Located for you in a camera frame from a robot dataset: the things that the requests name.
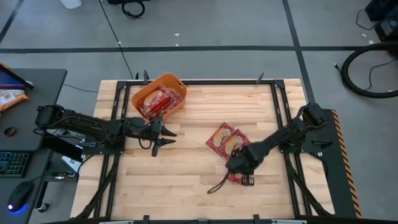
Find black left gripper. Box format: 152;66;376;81
124;113;178;157

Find small round brown object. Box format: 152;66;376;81
3;126;18;138

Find long black floor cable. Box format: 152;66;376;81
98;0;135;80

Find black table frame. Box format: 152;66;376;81
70;70;335;224

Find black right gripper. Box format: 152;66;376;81
224;142;267;187

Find orange snack bag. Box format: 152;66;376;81
0;89;30;113

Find orange plastic basket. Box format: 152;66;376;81
131;73;188;122

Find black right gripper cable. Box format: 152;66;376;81
206;172;231;195

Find dark tablet screen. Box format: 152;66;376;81
0;63;35;91

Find black keyboard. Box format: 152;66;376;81
0;151;32;179

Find black desk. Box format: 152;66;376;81
0;68;68;224

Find red popcorn bag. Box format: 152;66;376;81
218;128;251;161
226;172;254;186
164;92;183;110
152;88;177;116
137;88;166;120
205;121;238;157

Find white bucket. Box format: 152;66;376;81
60;0;83;10

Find black box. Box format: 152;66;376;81
374;18;398;43
364;0;398;22

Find thin black floor cable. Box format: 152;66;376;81
355;8;379;32
368;58;398;93

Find black cable loop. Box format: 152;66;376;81
120;0;146;20

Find black computer mouse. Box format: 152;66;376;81
7;180;35;213

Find large black hose ring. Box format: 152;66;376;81
340;41;398;100

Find black base plate hazard stripe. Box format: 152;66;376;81
279;108;363;219

